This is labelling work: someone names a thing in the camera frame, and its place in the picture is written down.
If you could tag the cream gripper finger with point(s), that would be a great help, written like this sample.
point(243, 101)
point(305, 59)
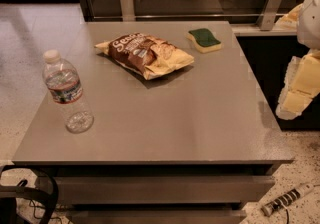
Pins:
point(289, 20)
point(301, 85)

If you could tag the brown chip bag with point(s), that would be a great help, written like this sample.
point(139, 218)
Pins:
point(149, 56)

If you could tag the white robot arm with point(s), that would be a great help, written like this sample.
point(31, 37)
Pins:
point(308, 25)

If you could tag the green yellow sponge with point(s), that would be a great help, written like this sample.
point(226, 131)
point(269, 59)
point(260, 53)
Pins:
point(203, 40)

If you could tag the white power strip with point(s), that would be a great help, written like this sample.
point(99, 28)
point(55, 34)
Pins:
point(287, 199)

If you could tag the lower grey drawer front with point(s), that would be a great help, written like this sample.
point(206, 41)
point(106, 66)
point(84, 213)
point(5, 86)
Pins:
point(158, 217)

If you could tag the clear plastic water bottle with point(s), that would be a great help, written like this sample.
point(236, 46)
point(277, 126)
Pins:
point(63, 82)

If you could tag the grey table drawer front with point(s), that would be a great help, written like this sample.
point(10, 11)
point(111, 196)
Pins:
point(162, 190)

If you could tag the black chair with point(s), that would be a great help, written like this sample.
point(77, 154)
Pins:
point(9, 194)

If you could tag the right metal bracket post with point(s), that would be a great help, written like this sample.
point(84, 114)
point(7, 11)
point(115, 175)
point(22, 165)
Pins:
point(267, 17)

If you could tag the metal bracket post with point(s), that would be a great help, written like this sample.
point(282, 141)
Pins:
point(267, 17)
point(127, 10)

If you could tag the left metal bracket post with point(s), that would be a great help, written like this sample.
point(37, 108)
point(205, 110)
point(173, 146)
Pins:
point(127, 10)

